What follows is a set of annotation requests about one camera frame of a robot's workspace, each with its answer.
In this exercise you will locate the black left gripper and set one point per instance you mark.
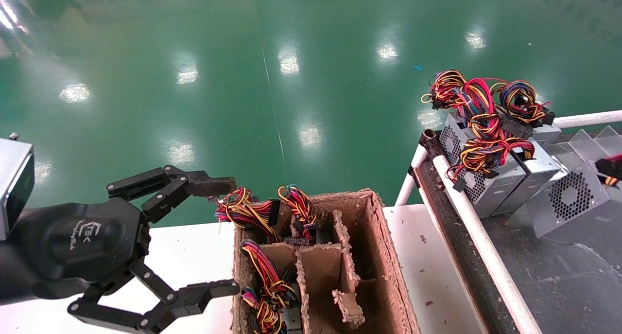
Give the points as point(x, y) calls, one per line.
point(82, 241)

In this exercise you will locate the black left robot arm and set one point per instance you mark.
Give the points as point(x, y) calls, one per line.
point(9, 275)

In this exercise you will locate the brown cardboard divider box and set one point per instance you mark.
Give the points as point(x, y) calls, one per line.
point(374, 256)

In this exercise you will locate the short white support pipe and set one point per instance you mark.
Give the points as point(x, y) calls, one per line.
point(408, 185)

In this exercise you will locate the black pipe connector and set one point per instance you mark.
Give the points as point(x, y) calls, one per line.
point(431, 139)

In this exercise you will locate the clear plastic divider tray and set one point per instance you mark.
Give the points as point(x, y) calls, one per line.
point(590, 149)

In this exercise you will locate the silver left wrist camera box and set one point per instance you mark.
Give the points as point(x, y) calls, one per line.
point(14, 178)

